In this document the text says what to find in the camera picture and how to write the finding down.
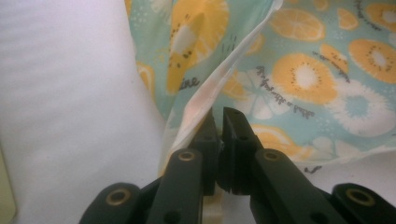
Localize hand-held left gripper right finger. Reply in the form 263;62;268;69
218;106;264;195

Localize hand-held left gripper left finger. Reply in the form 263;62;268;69
188;106;222;196

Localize fruit print cloth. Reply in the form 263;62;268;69
124;0;396;176

